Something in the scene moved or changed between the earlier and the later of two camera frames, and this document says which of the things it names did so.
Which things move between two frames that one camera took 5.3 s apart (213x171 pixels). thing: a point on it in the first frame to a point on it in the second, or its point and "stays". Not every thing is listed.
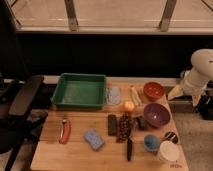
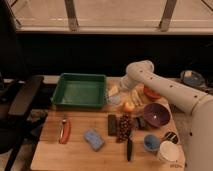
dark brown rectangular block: (112, 126) stays
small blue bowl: (152, 142) stays
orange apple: (129, 106) stays
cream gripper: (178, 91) to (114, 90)
